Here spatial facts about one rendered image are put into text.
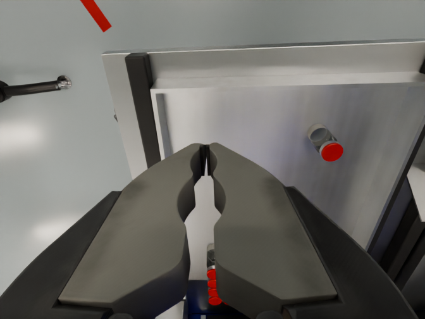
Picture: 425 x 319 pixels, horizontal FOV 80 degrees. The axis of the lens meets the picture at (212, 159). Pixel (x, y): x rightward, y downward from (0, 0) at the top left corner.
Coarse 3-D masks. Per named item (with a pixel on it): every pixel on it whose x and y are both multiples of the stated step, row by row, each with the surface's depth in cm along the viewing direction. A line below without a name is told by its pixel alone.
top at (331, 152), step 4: (328, 144) 25; (332, 144) 24; (336, 144) 24; (324, 148) 25; (328, 148) 25; (332, 148) 25; (336, 148) 25; (340, 148) 25; (324, 152) 25; (328, 152) 25; (332, 152) 25; (336, 152) 25; (340, 152) 25; (324, 156) 25; (328, 156) 25; (332, 156) 25; (336, 156) 25; (340, 156) 25; (328, 160) 25; (332, 160) 25
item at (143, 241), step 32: (192, 160) 11; (128, 192) 9; (160, 192) 9; (192, 192) 10; (128, 224) 8; (160, 224) 8; (96, 256) 7; (128, 256) 7; (160, 256) 7; (64, 288) 6; (96, 288) 6; (128, 288) 6; (160, 288) 6
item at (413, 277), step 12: (420, 240) 36; (420, 252) 36; (408, 264) 38; (420, 264) 36; (408, 276) 38; (420, 276) 43; (408, 288) 45; (420, 288) 45; (408, 300) 47; (420, 300) 47
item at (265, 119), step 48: (192, 96) 27; (240, 96) 27; (288, 96) 27; (336, 96) 27; (384, 96) 27; (240, 144) 30; (288, 144) 30; (384, 144) 30; (336, 192) 34; (384, 192) 30; (192, 240) 38
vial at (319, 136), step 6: (312, 126) 28; (318, 126) 28; (324, 126) 28; (312, 132) 28; (318, 132) 27; (324, 132) 26; (330, 132) 27; (312, 138) 27; (318, 138) 26; (324, 138) 26; (330, 138) 25; (312, 144) 27; (318, 144) 26; (324, 144) 25; (318, 150) 26
